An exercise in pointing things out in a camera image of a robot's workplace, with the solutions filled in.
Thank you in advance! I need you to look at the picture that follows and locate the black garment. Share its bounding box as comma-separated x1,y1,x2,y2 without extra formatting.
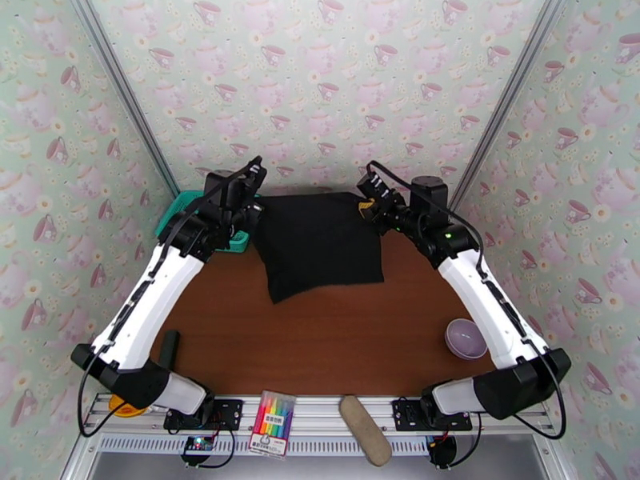
252,191,385,305

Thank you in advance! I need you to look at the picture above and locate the teal plastic laundry basket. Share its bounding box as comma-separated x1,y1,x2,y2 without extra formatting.
157,190,251,254

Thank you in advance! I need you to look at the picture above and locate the dark rectangular block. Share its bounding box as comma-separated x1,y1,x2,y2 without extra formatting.
159,330,181,370

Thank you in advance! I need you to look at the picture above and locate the purple bowl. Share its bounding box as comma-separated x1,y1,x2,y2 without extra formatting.
445,318,489,362

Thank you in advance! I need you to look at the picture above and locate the orange translucent plastic lid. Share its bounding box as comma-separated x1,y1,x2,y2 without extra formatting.
110,393,151,418

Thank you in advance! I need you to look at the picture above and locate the pack of coloured highlighters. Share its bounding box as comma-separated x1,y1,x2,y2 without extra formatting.
248,390,297,457

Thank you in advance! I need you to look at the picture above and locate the small circuit board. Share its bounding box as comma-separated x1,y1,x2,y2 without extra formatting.
182,435,216,454

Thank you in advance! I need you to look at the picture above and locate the beige oblong stone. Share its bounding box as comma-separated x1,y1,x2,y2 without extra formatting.
338,394,394,467

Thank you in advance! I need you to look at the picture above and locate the aluminium frame post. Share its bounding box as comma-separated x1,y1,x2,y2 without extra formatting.
445,0,571,222
67,0,181,197

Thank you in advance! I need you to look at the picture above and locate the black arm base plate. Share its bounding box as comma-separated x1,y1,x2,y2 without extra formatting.
163,398,243,434
391,399,474,432

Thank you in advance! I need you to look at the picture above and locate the aluminium front rail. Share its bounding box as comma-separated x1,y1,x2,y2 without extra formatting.
82,392,554,434

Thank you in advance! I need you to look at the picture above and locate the perforated metal cable tray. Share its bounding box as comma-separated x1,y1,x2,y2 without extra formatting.
94,433,436,457

